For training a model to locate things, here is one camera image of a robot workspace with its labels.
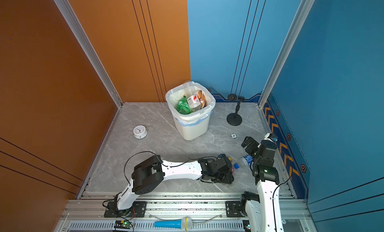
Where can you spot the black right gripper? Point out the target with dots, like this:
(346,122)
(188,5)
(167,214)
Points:
(254,144)

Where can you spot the blue microphone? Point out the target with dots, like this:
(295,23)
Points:
(185,224)

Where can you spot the white alarm clock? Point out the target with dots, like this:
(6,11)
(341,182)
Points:
(140,132)

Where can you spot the brown coffee bottle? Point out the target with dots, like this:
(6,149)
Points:
(202,99)

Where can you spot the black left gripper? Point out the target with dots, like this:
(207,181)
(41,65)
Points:
(229,178)

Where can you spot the aluminium frame post left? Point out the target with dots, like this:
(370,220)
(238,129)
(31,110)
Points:
(86,45)

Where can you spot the green sprite bottle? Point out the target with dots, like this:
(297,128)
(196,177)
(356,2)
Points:
(183,107)

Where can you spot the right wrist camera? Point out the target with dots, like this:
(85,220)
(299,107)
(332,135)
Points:
(271,137)

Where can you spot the white plastic waste bin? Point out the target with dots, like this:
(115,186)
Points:
(195,124)

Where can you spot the black desk microphone stand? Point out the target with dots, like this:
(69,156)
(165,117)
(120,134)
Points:
(233,118)

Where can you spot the red-label yellow-cap bottle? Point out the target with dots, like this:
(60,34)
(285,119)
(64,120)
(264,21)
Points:
(235,164)

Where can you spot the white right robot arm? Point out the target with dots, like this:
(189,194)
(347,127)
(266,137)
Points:
(263,208)

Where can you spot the left green circuit board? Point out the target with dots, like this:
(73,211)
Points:
(123,226)

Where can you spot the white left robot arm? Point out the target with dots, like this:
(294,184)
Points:
(150,173)

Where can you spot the crushed blue-label bottle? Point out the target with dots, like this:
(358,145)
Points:
(245,161)

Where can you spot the aluminium frame post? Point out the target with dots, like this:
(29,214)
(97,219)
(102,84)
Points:
(86,45)
(293,32)

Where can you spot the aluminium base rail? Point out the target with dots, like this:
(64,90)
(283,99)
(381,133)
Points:
(208,211)

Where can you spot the clear crushed red-white bottle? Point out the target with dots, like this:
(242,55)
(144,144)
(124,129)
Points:
(191,96)

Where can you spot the aluminium frame post right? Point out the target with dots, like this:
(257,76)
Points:
(293,32)

